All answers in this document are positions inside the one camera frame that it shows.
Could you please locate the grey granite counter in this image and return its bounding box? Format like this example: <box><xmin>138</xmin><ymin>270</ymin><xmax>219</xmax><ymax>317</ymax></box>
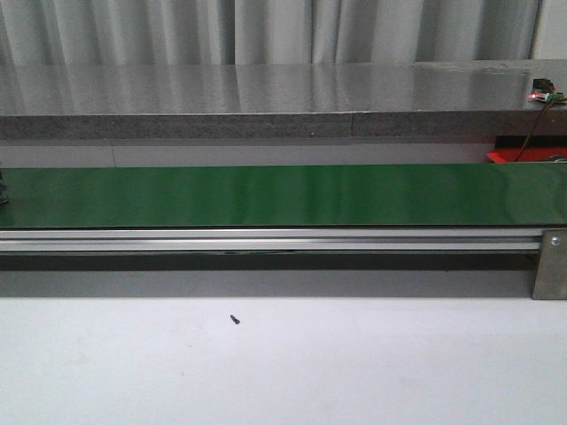
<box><xmin>1</xmin><ymin>59</ymin><xmax>566</xmax><ymax>140</ymax></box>

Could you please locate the red plastic tray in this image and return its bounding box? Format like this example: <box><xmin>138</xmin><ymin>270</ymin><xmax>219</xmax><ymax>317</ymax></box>
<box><xmin>486</xmin><ymin>147</ymin><xmax>566</xmax><ymax>163</ymax></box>

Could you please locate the green conveyor belt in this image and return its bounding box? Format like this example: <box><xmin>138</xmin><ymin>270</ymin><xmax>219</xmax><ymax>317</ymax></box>
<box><xmin>1</xmin><ymin>163</ymin><xmax>566</xmax><ymax>228</ymax></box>

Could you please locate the small green circuit board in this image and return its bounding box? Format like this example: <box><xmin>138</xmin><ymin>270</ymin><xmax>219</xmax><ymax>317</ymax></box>
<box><xmin>528</xmin><ymin>78</ymin><xmax>566</xmax><ymax>104</ymax></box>

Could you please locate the white pleated curtain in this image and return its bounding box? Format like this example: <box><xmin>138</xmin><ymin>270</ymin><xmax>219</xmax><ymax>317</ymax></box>
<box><xmin>1</xmin><ymin>1</ymin><xmax>566</xmax><ymax>66</ymax></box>

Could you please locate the aluminium conveyor frame rail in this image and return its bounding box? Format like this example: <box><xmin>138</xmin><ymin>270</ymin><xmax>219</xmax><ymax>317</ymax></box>
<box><xmin>1</xmin><ymin>228</ymin><xmax>543</xmax><ymax>253</ymax></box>

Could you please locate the steel conveyor bracket right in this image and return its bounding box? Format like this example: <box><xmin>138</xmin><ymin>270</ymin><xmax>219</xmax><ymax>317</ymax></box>
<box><xmin>532</xmin><ymin>229</ymin><xmax>567</xmax><ymax>300</ymax></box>

